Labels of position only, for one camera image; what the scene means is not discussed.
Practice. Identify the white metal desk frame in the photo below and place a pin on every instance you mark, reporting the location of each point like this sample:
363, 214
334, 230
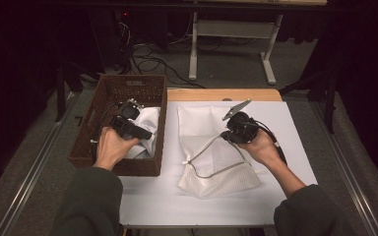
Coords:
233, 28

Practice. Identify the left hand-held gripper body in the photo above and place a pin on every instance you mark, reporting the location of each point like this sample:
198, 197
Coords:
126, 123

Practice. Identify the white mesh laundry bag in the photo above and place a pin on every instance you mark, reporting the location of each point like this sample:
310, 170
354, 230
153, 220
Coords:
203, 124

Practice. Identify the white table board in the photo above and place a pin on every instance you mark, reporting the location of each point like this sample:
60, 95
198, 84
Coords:
292, 131

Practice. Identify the brown woven basket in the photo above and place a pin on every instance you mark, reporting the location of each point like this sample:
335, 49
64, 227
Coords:
118, 88

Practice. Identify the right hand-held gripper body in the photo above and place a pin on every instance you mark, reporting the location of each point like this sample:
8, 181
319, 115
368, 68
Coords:
244, 129

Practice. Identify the person's right hand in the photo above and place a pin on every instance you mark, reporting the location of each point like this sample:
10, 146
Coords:
264, 149

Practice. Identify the black computer tower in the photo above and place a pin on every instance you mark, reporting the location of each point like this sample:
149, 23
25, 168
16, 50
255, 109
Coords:
111, 36

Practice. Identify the person's left hand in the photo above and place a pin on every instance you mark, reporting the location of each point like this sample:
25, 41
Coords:
111, 147

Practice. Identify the black metal stand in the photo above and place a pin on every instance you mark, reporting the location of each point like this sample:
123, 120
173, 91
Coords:
330, 98
60, 91

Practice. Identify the white shirt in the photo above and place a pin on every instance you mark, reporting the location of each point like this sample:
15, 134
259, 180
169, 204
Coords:
149, 119

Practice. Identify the metal floor rail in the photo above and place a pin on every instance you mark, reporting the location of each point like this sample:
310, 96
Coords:
351, 183
32, 170

